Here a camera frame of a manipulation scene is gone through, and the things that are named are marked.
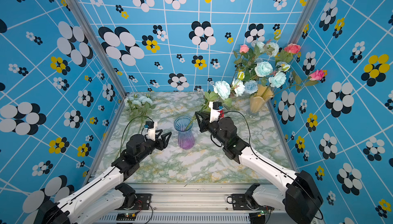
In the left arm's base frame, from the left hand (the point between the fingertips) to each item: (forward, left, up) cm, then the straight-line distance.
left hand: (168, 130), depth 78 cm
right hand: (+3, -16, +11) cm, 20 cm away
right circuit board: (-35, -43, -19) cm, 59 cm away
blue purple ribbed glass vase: (+4, -7, -17) cm, 19 cm away
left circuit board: (-35, +19, -21) cm, 45 cm away
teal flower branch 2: (+32, +25, -16) cm, 44 cm away
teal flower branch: (+28, +32, -16) cm, 45 cm away
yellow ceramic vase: (+27, -57, -1) cm, 63 cm away
